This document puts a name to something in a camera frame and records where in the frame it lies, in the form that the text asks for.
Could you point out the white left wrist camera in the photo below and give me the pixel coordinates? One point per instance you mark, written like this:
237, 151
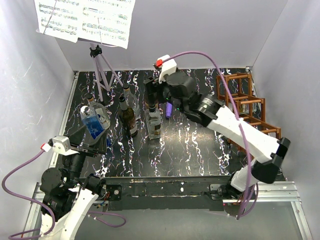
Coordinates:
60, 145

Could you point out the lilac music stand tripod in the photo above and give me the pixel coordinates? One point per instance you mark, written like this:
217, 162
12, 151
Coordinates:
96, 54

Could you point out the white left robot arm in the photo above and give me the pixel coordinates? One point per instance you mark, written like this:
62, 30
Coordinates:
66, 199

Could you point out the white sheet music pages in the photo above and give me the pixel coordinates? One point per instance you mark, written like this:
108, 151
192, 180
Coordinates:
107, 22

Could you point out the blue box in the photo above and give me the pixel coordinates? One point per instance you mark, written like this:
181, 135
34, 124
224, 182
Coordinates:
91, 121

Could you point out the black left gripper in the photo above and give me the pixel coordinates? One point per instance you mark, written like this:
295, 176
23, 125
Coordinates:
100, 145

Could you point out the brown wooden wine rack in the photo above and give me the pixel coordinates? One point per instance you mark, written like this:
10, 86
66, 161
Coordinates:
241, 88

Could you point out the dark bottle brown label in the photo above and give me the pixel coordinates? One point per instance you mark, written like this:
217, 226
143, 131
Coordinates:
127, 117

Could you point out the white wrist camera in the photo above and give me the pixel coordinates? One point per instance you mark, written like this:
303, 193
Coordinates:
60, 145
165, 66

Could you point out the purple toy microphone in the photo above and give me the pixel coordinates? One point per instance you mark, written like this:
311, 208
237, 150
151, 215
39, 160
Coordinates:
168, 110

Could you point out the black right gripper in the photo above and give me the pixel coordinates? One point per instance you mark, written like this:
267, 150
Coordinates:
154, 85

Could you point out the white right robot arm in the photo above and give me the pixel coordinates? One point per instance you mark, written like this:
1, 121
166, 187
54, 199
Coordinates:
179, 89

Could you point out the clear plastic bottle blue label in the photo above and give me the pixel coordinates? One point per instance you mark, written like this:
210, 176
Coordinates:
131, 100

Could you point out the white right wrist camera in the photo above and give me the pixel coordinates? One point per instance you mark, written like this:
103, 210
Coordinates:
165, 66

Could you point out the clear bottle gold cap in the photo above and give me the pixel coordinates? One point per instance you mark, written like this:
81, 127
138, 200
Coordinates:
153, 122

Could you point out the clear glass bottle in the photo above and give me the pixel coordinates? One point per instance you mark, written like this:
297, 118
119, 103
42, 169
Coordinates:
100, 110

